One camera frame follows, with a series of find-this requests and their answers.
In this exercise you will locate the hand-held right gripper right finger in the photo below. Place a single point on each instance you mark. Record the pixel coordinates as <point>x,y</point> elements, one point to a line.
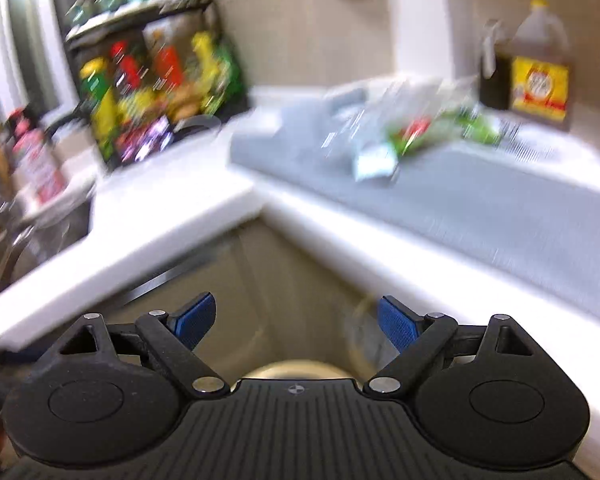
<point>397,322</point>

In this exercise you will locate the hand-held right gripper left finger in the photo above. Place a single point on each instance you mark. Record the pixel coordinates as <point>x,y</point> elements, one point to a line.
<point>195,317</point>

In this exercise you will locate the green and red wrapper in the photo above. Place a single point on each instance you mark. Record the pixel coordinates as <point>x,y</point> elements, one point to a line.
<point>420,132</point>

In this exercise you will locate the grey counter mat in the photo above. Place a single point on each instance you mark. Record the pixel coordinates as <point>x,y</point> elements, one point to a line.
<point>455,200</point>

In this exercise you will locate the small white wrapper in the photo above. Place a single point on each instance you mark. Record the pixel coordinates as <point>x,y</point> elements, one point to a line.
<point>375,162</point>

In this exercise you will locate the stainless steel sink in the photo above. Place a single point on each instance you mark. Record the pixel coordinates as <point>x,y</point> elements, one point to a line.
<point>45,240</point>

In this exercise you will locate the plain green wrapper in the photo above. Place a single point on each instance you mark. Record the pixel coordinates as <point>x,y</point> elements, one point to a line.
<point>480,127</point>

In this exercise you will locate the pink dish soap bottle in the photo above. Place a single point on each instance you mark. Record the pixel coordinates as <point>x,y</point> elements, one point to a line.
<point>37,160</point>

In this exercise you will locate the green yellow-capped bottle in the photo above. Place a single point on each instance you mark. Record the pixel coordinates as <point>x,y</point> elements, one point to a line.
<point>97,95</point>

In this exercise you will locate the green snack bag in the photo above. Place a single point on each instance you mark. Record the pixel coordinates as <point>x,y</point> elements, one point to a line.
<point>230,70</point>

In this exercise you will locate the orange-capped amber bottle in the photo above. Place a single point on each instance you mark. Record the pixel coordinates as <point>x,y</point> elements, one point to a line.
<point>169,65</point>

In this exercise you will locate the yellow snack bag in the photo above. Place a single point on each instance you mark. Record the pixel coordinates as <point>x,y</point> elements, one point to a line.
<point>205,60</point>

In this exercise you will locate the red-capped oil bottle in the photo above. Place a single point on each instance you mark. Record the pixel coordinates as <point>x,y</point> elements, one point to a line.
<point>127,67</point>

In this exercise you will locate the dark oil dispenser bottle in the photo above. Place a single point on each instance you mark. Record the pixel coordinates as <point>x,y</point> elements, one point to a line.
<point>497,75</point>

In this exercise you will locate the yellow-label cooking wine jug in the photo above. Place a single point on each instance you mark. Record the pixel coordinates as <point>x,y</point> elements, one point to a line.
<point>540,85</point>

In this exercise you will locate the window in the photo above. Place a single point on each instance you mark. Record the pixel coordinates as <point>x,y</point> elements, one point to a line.
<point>30,20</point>

